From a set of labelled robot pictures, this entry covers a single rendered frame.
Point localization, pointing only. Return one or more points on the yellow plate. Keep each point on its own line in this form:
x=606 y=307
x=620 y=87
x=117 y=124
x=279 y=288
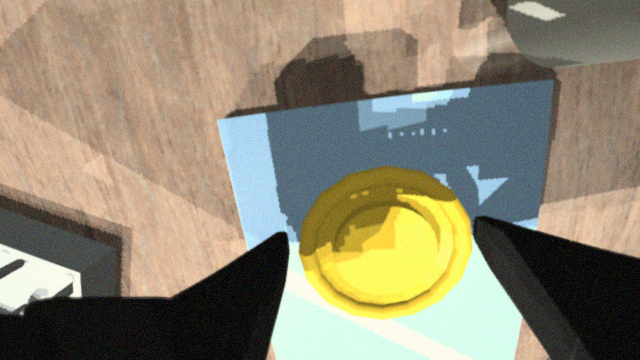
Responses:
x=385 y=242

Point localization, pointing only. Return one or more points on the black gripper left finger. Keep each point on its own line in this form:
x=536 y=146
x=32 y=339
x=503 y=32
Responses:
x=229 y=315

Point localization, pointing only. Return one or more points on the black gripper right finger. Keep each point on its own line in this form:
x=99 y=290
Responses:
x=580 y=301

